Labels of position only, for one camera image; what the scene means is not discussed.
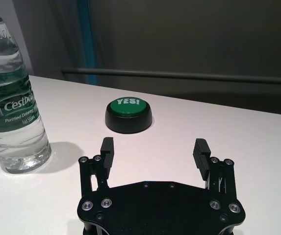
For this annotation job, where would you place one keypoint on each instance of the grey horizontal rail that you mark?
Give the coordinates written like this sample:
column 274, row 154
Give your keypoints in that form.
column 179, row 75

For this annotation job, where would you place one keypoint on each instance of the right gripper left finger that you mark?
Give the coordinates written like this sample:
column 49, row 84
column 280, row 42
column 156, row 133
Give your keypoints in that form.
column 93, row 171

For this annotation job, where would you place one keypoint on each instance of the green YES push button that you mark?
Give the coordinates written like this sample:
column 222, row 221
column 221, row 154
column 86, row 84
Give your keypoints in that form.
column 128, row 116

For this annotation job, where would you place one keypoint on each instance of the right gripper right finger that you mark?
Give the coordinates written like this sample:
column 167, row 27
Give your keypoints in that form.
column 218, row 173

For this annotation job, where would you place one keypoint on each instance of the clear plastic water bottle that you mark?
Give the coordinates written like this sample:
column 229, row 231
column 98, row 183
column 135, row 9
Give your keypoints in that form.
column 12, row 102

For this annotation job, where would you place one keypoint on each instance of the blue vertical post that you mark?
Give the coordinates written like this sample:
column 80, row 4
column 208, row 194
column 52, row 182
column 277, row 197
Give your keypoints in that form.
column 87, row 41

